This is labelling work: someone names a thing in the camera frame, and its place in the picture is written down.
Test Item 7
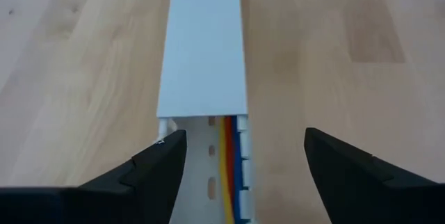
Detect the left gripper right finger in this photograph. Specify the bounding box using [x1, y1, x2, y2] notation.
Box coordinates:
[304, 127, 445, 224]

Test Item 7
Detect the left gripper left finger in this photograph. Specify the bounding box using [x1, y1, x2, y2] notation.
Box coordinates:
[0, 129, 188, 224]

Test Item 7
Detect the coloured wire bundle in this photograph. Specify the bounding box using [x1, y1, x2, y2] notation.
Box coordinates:
[224, 115, 238, 224]

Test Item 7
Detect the white raceway cover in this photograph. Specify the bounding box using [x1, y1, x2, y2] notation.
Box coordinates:
[156, 0, 249, 119]

